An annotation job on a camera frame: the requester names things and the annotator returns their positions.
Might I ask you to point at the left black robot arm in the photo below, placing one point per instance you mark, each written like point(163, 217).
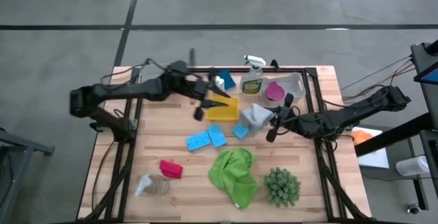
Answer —
point(137, 88)

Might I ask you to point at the black aluminium rig frame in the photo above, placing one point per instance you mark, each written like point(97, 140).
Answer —
point(291, 70)

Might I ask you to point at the black computer monitor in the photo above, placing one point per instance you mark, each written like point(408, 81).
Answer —
point(427, 75)

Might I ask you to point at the grey cloth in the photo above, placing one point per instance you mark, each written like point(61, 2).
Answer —
point(255, 116)

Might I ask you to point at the spray bottle green label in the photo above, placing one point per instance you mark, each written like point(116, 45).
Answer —
point(252, 83)

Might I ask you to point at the green microfibre cloth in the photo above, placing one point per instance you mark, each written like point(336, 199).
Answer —
point(232, 176)

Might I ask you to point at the white plastic bottle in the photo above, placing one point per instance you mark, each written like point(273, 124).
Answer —
point(219, 84)

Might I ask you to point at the orange object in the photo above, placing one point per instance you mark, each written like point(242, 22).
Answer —
point(362, 136)

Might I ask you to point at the green artificial plant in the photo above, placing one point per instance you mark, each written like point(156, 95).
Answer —
point(281, 187)

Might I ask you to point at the yellow plastic basket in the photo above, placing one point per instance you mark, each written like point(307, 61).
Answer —
point(224, 113)

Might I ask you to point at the red block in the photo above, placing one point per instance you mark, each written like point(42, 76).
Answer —
point(171, 169)

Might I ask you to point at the grey metal stand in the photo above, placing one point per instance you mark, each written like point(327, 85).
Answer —
point(20, 142)

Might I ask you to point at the caster wheel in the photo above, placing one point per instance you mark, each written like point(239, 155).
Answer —
point(414, 208)

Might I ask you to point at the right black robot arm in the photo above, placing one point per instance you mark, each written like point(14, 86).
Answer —
point(342, 118)

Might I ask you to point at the clear pump bottle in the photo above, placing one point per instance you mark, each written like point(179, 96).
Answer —
point(154, 185)

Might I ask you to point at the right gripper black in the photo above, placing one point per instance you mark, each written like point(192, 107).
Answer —
point(289, 119)

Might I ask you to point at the light blue sponge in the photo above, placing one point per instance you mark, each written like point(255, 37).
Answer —
point(217, 136)
point(198, 141)
point(240, 131)

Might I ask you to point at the white paper sheet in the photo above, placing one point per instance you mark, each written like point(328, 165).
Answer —
point(374, 157)

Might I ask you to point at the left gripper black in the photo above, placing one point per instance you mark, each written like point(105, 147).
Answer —
point(198, 88)

